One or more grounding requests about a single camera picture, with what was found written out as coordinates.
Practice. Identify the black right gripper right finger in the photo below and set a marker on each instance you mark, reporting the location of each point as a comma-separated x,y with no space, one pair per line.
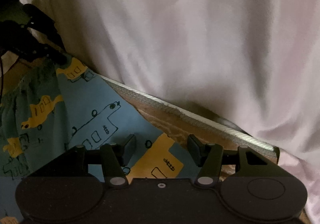
250,165

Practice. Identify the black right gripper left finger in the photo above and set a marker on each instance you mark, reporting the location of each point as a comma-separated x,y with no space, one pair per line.
112,157

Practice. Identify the blue yellow patterned pants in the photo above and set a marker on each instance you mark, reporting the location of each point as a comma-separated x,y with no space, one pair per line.
56,107

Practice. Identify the woven bamboo sleeping mat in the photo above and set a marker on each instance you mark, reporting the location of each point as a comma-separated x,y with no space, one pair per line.
178,124

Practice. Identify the pink satin bed sheet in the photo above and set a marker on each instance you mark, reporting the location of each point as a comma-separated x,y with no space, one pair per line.
252,62

